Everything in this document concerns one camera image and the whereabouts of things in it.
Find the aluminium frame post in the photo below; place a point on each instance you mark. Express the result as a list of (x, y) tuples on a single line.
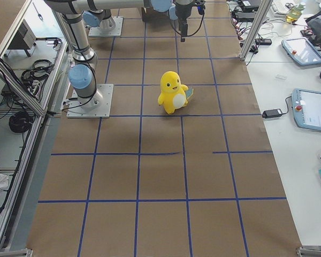
[(259, 18)]

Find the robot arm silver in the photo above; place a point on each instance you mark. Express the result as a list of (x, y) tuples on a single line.
[(93, 18), (82, 76)]

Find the blue teach pendant near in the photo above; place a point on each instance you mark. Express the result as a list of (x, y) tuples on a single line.
[(307, 109)]

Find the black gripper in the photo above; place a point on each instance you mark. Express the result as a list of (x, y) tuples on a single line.
[(183, 12)]

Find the yellow plush dinosaur toy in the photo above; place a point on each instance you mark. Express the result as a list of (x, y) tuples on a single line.
[(172, 92)]

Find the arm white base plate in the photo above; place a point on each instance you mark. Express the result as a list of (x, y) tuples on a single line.
[(98, 106), (110, 27)]

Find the blue teach pendant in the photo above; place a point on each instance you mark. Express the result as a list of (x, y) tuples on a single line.
[(301, 51), (307, 109)]

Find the blue teach pendant far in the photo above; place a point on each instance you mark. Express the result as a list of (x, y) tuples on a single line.
[(301, 51)]

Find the black power adapter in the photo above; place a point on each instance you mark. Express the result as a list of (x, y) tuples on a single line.
[(272, 113)]

